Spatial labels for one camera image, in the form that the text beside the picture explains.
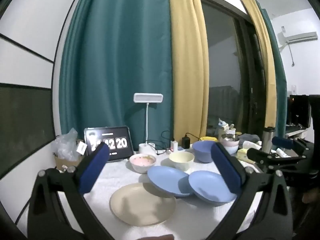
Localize pink strawberry bowl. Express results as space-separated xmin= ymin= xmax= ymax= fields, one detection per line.
xmin=129 ymin=154 xmax=156 ymax=174

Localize stacked pastel bowls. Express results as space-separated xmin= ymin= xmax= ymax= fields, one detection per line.
xmin=220 ymin=134 xmax=239 ymax=155

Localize steel thermos cup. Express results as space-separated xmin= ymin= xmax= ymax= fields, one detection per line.
xmin=261 ymin=127 xmax=276 ymax=154

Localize grey folded cloth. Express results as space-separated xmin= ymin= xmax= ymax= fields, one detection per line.
xmin=239 ymin=133 xmax=260 ymax=145

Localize tablet showing clock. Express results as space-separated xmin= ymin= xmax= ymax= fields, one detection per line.
xmin=84 ymin=126 xmax=134 ymax=162

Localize blue plate front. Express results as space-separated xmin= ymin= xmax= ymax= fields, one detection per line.
xmin=188 ymin=171 xmax=237 ymax=206

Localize blue plate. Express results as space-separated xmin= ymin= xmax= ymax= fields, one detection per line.
xmin=188 ymin=171 xmax=237 ymax=206
xmin=147 ymin=166 xmax=194 ymax=198

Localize computer monitor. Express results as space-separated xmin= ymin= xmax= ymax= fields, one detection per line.
xmin=287 ymin=95 xmax=311 ymax=128

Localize clear plastic bag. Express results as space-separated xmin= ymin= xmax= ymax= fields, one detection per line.
xmin=53 ymin=128 xmax=80 ymax=161

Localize large blue bowl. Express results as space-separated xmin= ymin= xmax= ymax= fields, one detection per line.
xmin=192 ymin=140 xmax=216 ymax=163

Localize white basket with items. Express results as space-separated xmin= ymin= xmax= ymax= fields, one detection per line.
xmin=218 ymin=119 xmax=236 ymax=138

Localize yellow package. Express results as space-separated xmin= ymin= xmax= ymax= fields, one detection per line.
xmin=200 ymin=136 xmax=218 ymax=142

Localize white desk lamp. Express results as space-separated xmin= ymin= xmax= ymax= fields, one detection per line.
xmin=133 ymin=93 xmax=163 ymax=155

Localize teal curtain right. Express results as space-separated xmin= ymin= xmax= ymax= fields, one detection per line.
xmin=256 ymin=0 xmax=287 ymax=138

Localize cream bowl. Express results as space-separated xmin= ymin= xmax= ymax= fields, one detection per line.
xmin=169 ymin=151 xmax=195 ymax=172

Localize white lace tablecloth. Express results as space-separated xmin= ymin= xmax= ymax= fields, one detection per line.
xmin=85 ymin=159 xmax=231 ymax=239

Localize black power adapter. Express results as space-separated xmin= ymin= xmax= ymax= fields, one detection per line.
xmin=181 ymin=135 xmax=190 ymax=149

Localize beige plate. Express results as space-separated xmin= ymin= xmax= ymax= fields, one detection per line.
xmin=110 ymin=183 xmax=176 ymax=227

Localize blue plate rear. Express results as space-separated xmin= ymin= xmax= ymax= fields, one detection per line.
xmin=147 ymin=166 xmax=194 ymax=198

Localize white charger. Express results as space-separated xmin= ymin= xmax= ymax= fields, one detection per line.
xmin=170 ymin=140 xmax=178 ymax=151

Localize white power strip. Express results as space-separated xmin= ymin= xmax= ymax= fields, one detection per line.
xmin=165 ymin=146 xmax=185 ymax=154

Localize yellow curtain right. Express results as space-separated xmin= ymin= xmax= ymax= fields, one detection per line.
xmin=242 ymin=0 xmax=277 ymax=127

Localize yellow curtain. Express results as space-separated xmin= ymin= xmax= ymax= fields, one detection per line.
xmin=242 ymin=0 xmax=277 ymax=127
xmin=170 ymin=0 xmax=209 ymax=141

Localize yellow curtain left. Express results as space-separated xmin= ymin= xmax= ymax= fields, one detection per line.
xmin=170 ymin=0 xmax=209 ymax=141

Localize white air conditioner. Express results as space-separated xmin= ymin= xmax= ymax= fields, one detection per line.
xmin=278 ymin=32 xmax=318 ymax=44

